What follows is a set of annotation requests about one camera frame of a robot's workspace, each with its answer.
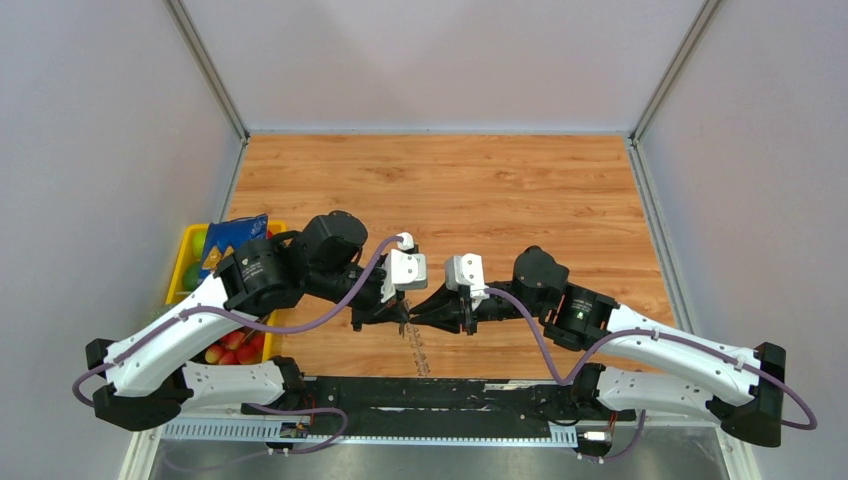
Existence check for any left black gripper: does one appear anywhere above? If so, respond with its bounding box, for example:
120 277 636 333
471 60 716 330
306 260 410 332

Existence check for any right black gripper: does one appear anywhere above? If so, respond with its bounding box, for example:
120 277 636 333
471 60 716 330
409 281 549 337

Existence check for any large metal keyring with clips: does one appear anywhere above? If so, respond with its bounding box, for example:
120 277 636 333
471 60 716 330
405 324 430 378

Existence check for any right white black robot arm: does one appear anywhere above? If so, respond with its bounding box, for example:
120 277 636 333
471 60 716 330
411 246 786 448

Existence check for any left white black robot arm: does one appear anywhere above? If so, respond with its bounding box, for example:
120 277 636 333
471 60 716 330
72 211 427 431

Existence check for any red fruit pile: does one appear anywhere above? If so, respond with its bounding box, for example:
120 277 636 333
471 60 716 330
198 231 271 365

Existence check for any blue chips bag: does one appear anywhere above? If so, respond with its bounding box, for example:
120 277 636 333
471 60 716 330
200 214 268 272

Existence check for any green apple lower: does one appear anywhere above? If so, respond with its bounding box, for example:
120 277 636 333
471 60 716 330
181 262 202 292

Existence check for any green apple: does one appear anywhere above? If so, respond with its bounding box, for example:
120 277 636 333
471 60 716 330
190 229 207 260
181 262 202 292

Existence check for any green apple upper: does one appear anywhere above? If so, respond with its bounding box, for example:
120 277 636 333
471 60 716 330
190 229 207 260

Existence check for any yellow plastic tray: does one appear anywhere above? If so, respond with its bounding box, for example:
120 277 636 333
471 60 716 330
165 220 287 361

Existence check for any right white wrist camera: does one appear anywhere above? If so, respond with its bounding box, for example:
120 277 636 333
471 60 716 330
444 253 489 311

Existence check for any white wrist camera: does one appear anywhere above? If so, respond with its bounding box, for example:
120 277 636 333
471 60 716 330
381 232 429 303
444 253 489 311

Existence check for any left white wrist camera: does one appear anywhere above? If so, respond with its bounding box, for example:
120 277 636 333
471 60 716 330
381 232 429 303

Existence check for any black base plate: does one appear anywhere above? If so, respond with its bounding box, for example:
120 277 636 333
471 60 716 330
270 376 612 439

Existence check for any aluminium frame rail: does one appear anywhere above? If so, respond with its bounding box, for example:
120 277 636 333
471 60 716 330
142 382 745 448

